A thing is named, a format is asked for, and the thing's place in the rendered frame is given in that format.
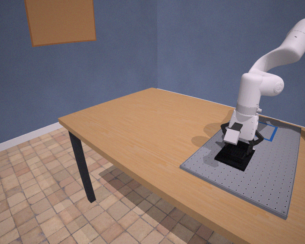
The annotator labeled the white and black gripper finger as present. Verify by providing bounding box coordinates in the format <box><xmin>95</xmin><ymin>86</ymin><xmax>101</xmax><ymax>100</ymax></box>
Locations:
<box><xmin>246</xmin><ymin>130</ymin><xmax>264</xmax><ymax>155</ymax></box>
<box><xmin>221</xmin><ymin>122</ymin><xmax>229</xmax><ymax>147</ymax></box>

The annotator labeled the black rectangular pad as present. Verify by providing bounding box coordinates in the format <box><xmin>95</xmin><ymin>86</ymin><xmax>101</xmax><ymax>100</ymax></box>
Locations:
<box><xmin>214</xmin><ymin>146</ymin><xmax>255</xmax><ymax>171</ymax></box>

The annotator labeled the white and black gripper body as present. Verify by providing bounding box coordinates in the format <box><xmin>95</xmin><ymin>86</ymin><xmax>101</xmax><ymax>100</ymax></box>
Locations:
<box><xmin>229</xmin><ymin>109</ymin><xmax>259</xmax><ymax>141</ymax></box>

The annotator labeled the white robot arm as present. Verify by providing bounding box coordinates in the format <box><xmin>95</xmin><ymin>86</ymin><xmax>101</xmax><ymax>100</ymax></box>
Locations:
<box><xmin>224</xmin><ymin>19</ymin><xmax>305</xmax><ymax>145</ymax></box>

